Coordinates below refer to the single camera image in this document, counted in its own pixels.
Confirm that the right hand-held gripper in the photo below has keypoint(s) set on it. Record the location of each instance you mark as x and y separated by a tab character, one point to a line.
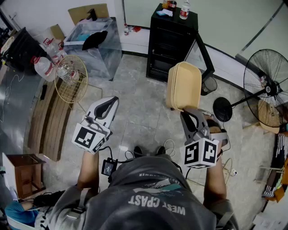
198	152

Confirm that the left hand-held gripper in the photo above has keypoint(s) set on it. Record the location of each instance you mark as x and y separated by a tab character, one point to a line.
85	138

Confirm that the beige plastic container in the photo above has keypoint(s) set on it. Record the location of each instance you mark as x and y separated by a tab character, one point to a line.
186	85

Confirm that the black cabinet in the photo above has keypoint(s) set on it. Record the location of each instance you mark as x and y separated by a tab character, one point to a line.
22	51
168	45

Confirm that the person's right forearm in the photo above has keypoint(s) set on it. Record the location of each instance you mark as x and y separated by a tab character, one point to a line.
214	182

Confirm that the person's left forearm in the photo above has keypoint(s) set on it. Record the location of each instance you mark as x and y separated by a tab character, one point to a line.
88	170

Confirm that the person's right hand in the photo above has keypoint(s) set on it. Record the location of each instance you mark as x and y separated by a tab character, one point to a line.
214	126

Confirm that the person's right black shoe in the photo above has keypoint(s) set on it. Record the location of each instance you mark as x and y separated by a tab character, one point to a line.
160	150

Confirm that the person's black shoe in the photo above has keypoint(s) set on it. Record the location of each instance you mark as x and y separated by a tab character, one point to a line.
160	150
137	151

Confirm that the black mesh waste bin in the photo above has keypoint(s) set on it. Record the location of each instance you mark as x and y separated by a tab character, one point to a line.
209	86

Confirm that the person's left black shoe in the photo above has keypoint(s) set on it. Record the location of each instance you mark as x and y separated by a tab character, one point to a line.
137	151

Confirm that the wooden slat bench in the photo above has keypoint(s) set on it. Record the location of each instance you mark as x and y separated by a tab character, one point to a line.
47	125

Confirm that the clear acrylic tank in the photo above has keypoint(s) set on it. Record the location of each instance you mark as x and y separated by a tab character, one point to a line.
101	51

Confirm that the large clear water jug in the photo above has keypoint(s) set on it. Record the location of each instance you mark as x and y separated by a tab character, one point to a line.
43	68
54	50

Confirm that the black cloth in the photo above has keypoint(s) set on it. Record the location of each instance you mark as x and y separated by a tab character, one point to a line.
93	40

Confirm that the straw hat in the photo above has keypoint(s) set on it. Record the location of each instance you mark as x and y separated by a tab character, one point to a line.
267	116

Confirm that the black standing fan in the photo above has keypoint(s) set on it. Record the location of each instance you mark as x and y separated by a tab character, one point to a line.
265	85

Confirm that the small clear bottle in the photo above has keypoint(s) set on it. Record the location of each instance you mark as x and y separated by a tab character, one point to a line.
126	30

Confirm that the person's grey shirt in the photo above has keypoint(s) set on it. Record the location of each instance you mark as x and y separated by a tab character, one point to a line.
144	202

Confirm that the olive-brown cardboard piece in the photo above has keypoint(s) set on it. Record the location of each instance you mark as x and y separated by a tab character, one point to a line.
57	31

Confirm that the wooden stool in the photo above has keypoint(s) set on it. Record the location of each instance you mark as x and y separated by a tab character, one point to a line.
24	173

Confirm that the brown cardboard sheet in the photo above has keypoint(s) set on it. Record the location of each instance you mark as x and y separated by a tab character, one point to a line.
78	13

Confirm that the black bag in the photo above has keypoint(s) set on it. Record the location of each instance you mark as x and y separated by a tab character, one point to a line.
48	198

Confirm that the clear water bottle red label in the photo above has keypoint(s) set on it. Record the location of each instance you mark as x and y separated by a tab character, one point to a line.
185	11

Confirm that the white tissue pack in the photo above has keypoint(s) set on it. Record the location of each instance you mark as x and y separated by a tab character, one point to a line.
167	12

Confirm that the blue tissue pack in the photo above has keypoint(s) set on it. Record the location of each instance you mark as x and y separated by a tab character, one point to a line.
160	13

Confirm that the dark soda bottle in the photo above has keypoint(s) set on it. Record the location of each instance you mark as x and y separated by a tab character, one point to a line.
172	5

